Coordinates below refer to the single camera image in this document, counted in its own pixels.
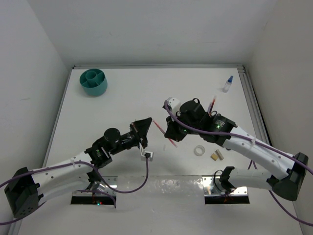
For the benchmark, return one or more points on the teal round organizer container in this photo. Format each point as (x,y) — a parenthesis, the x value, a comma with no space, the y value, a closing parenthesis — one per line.
(93,82)

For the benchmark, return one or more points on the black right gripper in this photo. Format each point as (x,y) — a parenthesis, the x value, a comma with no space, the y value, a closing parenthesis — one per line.
(171,131)

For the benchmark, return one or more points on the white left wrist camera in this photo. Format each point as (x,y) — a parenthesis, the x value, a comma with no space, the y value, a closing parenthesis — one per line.
(146,155)

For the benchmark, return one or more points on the white eraser block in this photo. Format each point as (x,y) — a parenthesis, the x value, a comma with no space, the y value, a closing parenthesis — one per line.
(219,154)

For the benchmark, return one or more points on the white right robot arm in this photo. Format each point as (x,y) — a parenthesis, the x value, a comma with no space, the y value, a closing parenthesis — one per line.
(282,173)

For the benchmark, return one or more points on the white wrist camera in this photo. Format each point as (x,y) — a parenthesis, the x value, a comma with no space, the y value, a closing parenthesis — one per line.
(146,155)
(173,104)

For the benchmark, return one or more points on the small blue cap bottle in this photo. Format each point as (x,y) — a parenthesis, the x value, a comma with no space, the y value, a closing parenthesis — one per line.
(227,84)

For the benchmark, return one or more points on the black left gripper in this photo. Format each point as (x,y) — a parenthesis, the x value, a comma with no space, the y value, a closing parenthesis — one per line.
(139,129)

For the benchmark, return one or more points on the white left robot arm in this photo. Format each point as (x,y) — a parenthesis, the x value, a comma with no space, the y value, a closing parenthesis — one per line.
(28,189)

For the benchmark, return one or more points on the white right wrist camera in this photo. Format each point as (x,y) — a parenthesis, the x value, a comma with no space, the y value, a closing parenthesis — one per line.
(173,104)

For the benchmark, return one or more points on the red highlighter pen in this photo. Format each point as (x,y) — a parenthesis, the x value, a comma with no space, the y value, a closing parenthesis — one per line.
(163,132)

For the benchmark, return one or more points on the clear tape roll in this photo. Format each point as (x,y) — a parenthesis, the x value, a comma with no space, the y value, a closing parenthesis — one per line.
(199,150)

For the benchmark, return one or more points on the yellow eraser block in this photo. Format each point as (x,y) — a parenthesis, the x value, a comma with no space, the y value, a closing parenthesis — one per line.
(214,156)

